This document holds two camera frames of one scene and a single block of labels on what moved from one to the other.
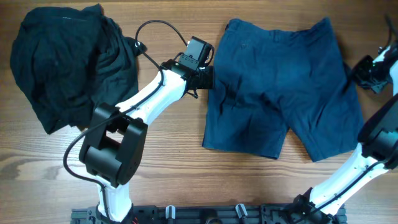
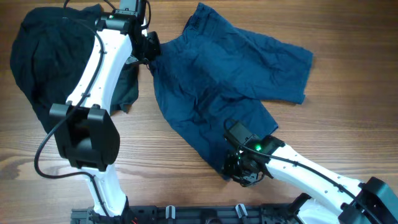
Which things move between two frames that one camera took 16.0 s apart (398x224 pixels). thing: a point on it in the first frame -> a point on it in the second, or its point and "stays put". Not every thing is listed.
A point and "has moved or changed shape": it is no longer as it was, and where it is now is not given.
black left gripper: (209, 82) -> (155, 51)
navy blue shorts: (268, 81) has moved or changed shape
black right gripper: (360, 74) -> (227, 165)
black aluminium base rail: (213, 214) stays put
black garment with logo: (72, 60) stays put
